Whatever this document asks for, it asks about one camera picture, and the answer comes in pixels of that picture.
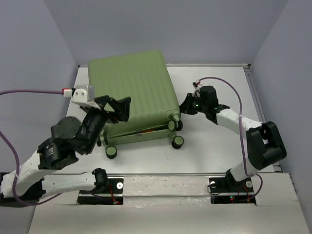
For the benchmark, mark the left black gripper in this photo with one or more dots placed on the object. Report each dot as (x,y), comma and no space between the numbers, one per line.
(125,106)

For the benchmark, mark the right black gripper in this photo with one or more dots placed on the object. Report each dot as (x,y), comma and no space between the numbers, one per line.
(186,107)

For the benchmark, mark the green hard-shell suitcase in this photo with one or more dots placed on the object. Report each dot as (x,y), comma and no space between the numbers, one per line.
(142,76)

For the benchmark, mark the orange cloth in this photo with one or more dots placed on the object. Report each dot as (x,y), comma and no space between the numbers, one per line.
(145,131)

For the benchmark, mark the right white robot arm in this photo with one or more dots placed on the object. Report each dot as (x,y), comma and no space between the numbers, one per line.
(264,147)

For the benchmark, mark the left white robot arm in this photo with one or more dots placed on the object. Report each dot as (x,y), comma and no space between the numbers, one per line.
(36,178)

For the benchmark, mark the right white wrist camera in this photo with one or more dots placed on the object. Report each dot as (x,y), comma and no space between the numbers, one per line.
(196,85)

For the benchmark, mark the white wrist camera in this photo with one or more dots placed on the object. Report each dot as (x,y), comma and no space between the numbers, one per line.
(84,96)
(196,85)

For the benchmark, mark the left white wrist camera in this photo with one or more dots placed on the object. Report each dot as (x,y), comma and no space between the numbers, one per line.
(84,96)

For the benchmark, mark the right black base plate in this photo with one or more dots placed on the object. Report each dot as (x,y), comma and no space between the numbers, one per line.
(242,193)

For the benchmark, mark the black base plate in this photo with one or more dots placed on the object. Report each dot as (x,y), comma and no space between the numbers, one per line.
(242,193)
(111,195)

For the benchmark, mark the aluminium rail across table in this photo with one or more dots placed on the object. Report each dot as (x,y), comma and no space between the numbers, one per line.
(146,174)

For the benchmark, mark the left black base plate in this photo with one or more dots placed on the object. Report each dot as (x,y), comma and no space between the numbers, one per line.
(111,195)

